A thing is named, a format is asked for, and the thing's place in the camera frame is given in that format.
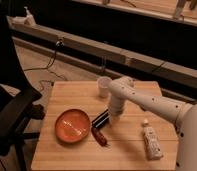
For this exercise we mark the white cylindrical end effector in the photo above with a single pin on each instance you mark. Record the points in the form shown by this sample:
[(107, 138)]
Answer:
[(114, 120)]

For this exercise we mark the black whiteboard eraser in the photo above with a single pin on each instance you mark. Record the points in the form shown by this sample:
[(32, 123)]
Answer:
[(101, 120)]

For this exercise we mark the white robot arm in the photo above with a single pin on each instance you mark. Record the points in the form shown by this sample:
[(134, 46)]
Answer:
[(181, 114)]

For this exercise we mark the brown oblong object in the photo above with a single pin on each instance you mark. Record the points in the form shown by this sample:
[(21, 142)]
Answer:
[(99, 137)]

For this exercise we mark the translucent plastic cup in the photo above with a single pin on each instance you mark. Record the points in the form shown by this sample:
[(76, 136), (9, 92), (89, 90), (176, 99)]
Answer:
[(103, 83)]

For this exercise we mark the orange bowl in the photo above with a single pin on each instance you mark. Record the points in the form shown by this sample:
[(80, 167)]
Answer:
[(72, 126)]

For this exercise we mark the white tube bottle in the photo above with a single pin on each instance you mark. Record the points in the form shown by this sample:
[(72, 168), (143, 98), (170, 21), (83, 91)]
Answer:
[(153, 148)]

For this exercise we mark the black office chair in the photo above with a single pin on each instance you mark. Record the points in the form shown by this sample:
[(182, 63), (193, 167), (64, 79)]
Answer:
[(16, 97)]

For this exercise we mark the white pump bottle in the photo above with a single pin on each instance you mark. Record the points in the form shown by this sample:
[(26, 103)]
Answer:
[(30, 17)]

